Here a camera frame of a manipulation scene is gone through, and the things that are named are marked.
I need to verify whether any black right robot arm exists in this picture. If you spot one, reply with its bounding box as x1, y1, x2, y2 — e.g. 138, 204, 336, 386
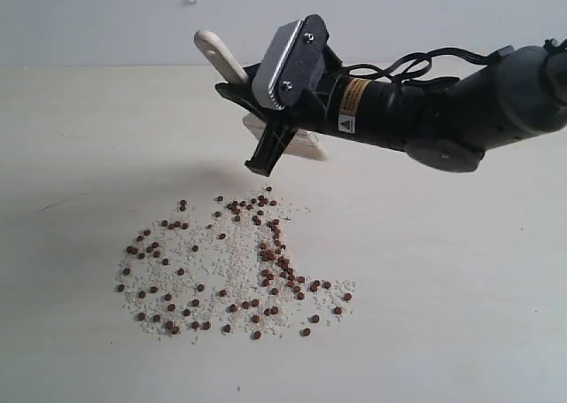
215, 43, 566, 176

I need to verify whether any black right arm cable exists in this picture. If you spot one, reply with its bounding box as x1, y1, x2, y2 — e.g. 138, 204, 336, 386
340, 37, 567, 89

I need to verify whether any wooden paint brush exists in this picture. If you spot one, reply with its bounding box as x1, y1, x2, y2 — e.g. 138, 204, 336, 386
193, 29, 328, 161

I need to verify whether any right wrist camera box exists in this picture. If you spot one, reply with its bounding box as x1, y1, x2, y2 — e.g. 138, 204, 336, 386
252, 14, 329, 111

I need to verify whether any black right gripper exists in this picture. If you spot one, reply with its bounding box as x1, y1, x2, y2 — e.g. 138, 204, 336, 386
214, 48, 408, 175

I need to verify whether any pile of rice and pellets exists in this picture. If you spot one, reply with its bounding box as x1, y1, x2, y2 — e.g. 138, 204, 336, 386
113, 185, 355, 340

